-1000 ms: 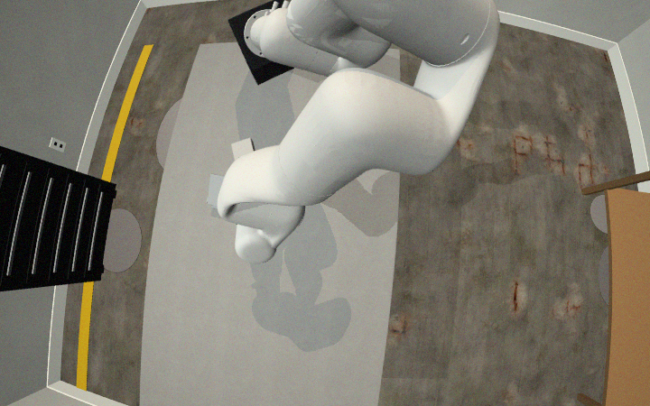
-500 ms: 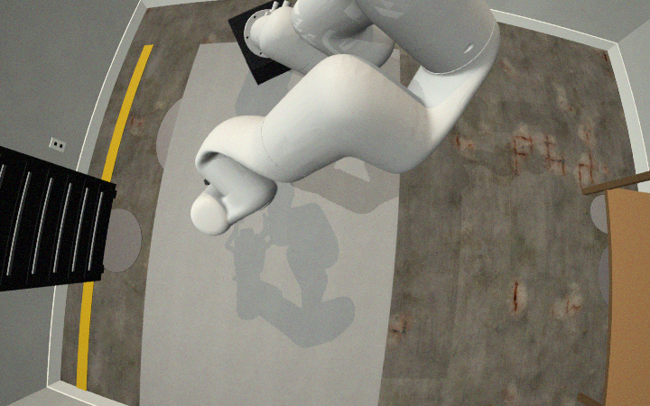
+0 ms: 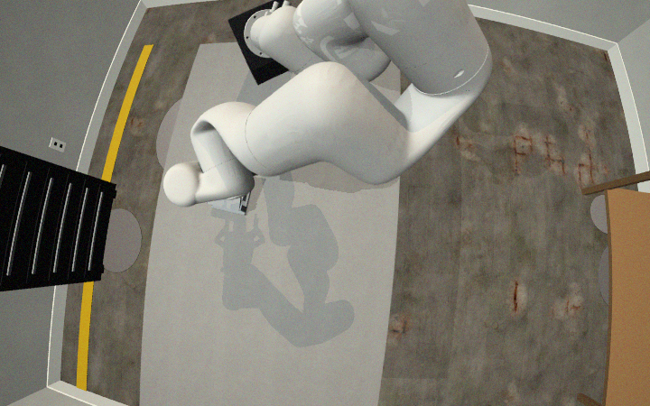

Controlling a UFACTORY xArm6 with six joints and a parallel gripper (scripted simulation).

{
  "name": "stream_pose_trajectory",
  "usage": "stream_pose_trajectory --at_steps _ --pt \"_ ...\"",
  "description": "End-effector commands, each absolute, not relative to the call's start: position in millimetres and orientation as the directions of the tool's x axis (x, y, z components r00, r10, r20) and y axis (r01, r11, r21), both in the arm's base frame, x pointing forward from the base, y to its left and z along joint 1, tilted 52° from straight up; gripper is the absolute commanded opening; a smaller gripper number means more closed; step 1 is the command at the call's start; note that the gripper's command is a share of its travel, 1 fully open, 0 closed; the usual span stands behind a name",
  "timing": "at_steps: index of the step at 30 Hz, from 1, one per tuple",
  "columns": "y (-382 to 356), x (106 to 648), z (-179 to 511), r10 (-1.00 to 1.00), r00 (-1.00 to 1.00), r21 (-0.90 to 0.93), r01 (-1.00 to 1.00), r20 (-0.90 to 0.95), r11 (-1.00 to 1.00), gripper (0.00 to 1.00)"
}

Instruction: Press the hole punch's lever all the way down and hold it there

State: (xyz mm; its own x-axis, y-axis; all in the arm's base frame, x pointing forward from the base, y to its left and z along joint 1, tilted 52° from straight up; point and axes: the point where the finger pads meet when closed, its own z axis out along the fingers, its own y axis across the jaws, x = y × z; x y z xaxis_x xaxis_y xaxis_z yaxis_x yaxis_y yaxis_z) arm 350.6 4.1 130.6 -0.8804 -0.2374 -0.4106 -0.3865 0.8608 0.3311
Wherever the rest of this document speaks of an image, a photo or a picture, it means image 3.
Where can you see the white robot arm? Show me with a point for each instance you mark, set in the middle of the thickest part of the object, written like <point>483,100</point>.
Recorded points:
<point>328,112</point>

